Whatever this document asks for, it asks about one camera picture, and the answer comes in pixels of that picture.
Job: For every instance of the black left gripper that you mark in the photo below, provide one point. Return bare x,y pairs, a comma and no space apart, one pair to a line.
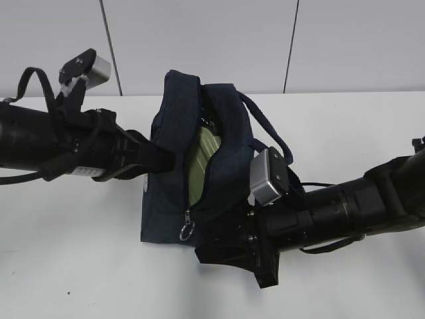
107,151

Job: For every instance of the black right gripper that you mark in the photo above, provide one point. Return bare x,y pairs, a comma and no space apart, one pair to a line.
279,227

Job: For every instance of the green lid glass food container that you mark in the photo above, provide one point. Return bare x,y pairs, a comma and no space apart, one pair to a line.
205,146

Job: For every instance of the dark blue fabric lunch bag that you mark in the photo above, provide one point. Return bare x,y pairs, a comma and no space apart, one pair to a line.
187,105

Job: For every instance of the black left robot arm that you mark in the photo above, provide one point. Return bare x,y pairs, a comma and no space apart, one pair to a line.
30,137

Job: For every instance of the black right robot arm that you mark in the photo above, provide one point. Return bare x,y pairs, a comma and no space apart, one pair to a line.
388,198

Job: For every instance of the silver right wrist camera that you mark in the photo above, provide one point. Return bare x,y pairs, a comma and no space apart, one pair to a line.
269,179

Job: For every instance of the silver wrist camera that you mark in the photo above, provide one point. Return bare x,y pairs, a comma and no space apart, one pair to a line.
89,65
269,179

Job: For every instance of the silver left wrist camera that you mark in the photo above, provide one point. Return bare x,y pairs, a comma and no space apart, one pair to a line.
89,65

